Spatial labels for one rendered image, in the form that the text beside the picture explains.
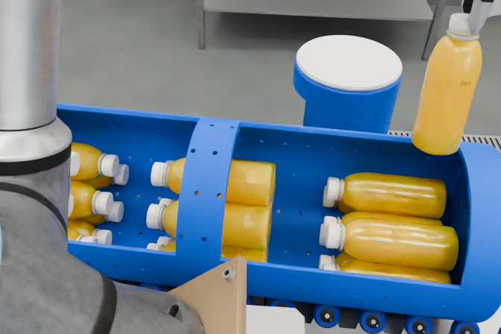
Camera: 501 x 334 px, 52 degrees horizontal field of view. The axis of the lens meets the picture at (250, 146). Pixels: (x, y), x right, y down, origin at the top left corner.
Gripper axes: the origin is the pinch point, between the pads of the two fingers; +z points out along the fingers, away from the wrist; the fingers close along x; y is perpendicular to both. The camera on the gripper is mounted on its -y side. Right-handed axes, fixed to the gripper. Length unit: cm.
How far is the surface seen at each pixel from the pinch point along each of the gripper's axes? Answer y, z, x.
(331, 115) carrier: -11, 49, 44
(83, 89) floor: -145, 146, 181
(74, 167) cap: -56, 29, -5
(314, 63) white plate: -16, 40, 54
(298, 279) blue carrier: -17.7, 33.4, -18.9
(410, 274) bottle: -0.7, 35.8, -13.9
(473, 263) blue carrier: 5.5, 27.5, -17.2
